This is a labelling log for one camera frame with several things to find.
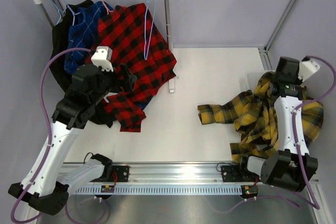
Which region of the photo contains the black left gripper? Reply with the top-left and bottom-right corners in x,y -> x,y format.
90,63 -> 137,106

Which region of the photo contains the light blue wire hanger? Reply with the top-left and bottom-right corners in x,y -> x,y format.
143,0 -> 157,60

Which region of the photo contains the red black checked shirt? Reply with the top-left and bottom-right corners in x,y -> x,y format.
90,3 -> 177,132

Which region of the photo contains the yellow plaid shirt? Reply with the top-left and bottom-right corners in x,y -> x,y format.
197,70 -> 325,163

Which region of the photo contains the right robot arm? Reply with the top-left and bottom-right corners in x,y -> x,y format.
237,57 -> 320,192

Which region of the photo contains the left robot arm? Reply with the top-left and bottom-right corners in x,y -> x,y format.
8,64 -> 136,216

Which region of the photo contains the blue plaid shirt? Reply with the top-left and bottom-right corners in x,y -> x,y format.
64,1 -> 113,74

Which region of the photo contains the blue hanger on rack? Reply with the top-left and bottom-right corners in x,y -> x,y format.
63,0 -> 80,25
49,0 -> 64,25

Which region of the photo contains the black garment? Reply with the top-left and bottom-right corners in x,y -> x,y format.
48,0 -> 116,127

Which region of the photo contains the white perforated basket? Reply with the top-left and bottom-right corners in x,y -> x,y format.
245,71 -> 275,97

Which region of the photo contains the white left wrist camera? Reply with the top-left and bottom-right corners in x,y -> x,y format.
91,46 -> 114,72

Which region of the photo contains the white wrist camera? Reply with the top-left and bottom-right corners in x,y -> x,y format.
298,56 -> 320,82
91,46 -> 114,72

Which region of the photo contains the aluminium mounting rail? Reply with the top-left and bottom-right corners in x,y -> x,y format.
57,162 -> 320,185

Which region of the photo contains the white slotted cable duct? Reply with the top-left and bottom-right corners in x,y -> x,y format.
75,184 -> 242,195

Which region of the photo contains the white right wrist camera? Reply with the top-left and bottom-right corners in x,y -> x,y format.
298,56 -> 320,82

